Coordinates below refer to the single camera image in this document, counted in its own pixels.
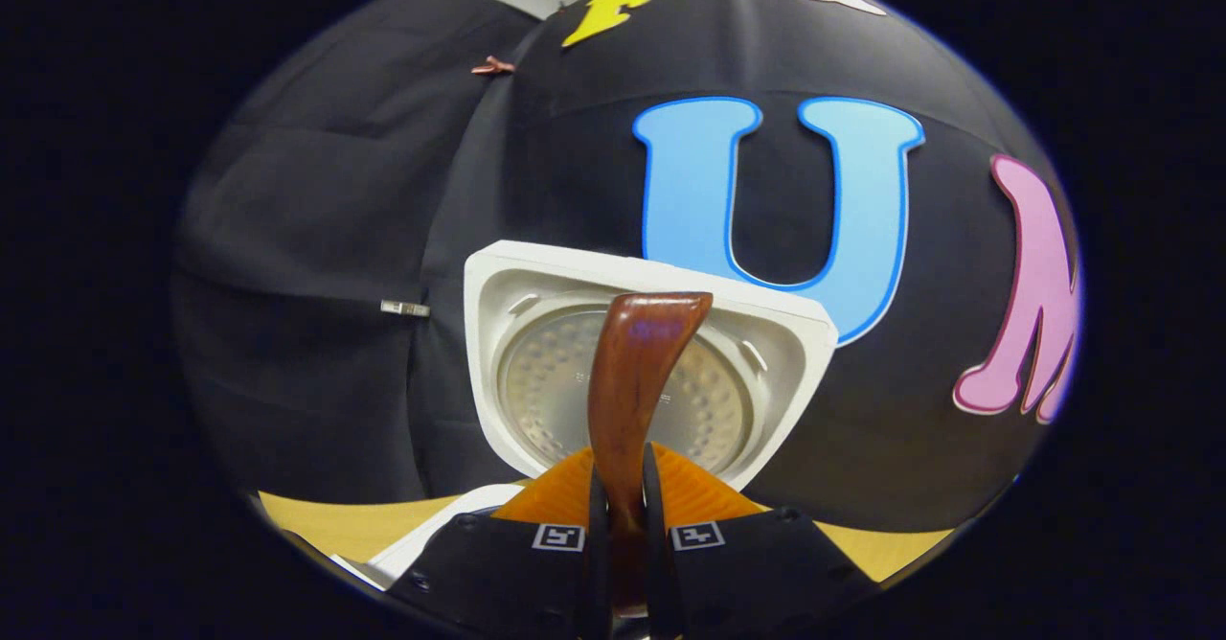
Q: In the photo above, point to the white rice cooker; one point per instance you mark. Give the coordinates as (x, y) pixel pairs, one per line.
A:
(785, 333)

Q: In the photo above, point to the brown wooden spoon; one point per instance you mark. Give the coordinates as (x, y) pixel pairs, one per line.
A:
(632, 372)

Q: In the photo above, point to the silver clip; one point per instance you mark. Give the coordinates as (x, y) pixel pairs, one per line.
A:
(404, 308)

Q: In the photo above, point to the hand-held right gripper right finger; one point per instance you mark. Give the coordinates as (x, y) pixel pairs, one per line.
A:
(757, 573)

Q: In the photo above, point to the black backdrop cloth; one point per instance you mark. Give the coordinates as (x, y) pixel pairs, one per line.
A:
(335, 190)

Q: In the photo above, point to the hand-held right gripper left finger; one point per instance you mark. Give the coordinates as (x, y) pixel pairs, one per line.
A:
(498, 573)

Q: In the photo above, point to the copper clip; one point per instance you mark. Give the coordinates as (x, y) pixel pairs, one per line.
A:
(492, 66)

